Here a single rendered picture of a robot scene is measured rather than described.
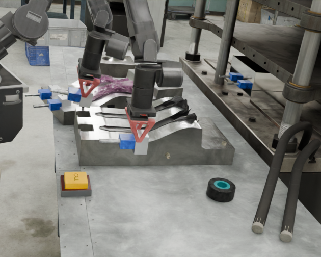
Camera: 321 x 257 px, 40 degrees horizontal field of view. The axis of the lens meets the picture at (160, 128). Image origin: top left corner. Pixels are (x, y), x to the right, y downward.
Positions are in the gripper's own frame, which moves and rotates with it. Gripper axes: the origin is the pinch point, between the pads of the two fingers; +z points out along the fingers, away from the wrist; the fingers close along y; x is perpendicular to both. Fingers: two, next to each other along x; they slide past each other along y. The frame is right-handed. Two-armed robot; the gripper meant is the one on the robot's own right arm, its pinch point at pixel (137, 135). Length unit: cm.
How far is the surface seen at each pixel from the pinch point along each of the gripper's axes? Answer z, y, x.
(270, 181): 8.1, -11.6, -37.5
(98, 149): 9.8, 10.2, 8.7
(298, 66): -17, 24, -60
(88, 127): 7.5, 21.1, 10.7
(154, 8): 34, 445, -114
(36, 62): 91, 365, 26
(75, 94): -1.5, 26.5, 15.2
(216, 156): 11.5, 10.0, -29.9
